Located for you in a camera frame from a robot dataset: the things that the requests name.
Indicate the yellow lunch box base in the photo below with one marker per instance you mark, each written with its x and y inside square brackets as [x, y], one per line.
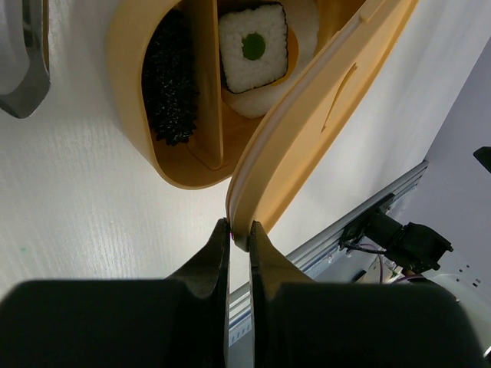
[214, 149]

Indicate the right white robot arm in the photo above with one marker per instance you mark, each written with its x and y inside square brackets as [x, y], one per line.
[414, 247]

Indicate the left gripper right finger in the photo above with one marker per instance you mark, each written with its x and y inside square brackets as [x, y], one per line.
[298, 322]

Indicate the fried egg toy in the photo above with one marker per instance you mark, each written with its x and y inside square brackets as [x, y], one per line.
[303, 25]

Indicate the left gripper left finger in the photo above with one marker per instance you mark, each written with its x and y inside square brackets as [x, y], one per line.
[178, 321]

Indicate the metal food tongs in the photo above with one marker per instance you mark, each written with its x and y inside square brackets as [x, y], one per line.
[25, 75]

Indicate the sushi roll toy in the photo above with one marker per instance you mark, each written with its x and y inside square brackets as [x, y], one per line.
[253, 46]

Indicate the yellow lunch box lid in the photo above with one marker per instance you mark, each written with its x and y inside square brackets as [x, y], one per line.
[353, 41]

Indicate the dark brown meat toy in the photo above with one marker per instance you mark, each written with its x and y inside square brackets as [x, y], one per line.
[169, 88]

